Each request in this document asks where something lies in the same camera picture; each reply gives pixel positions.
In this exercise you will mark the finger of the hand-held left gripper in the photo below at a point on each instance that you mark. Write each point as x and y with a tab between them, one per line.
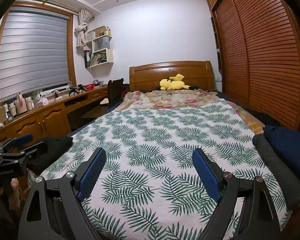
23	138
35	147

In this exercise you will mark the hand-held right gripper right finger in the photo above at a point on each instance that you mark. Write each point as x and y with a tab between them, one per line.
206	172

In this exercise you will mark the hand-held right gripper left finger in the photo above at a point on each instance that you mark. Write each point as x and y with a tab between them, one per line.
92	172

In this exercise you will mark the black coat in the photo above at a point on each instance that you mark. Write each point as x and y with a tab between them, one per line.
55	150

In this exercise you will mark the person's left hand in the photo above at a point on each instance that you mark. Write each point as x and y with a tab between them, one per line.
15	195

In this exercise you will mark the pink bottle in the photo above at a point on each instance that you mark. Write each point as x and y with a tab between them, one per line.
21	105

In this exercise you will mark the wooden desk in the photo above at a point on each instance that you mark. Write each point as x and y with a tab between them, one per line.
52	117

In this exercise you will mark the tissue box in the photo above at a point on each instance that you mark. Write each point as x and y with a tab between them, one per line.
43	102

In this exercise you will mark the leaf print blanket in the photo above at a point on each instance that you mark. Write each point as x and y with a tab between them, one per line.
152	130

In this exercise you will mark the black gadget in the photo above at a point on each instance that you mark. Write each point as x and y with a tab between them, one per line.
83	88
73	90

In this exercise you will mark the grey folded cloth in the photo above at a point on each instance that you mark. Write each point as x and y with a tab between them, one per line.
277	165

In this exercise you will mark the red basket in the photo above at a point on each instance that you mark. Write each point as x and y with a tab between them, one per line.
90	87

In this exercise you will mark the grey window blind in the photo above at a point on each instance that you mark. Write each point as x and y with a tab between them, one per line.
32	55

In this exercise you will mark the dark chair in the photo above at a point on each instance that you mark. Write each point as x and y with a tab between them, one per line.
115	90

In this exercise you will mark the floral blanket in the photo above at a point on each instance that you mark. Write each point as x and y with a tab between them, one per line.
165	97

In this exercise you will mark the navy folded cloth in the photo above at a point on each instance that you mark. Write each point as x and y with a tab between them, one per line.
290	147

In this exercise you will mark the silver container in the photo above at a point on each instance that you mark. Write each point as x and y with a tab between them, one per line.
98	83

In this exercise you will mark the yellow plush toy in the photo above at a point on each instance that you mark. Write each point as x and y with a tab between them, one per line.
173	83

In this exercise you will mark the row of books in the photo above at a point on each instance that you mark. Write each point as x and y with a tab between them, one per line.
96	58

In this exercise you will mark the wooden bed headboard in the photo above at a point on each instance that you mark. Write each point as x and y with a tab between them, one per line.
145	77

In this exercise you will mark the grey paper bag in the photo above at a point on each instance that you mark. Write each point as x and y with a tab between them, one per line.
102	44

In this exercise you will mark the tied beige curtain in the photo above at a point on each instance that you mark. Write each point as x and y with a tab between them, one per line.
82	30

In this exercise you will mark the wooden louvered wardrobe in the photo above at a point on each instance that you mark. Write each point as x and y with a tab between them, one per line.
265	55

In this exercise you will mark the white wall shelf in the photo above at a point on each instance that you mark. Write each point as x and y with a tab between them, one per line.
110	56

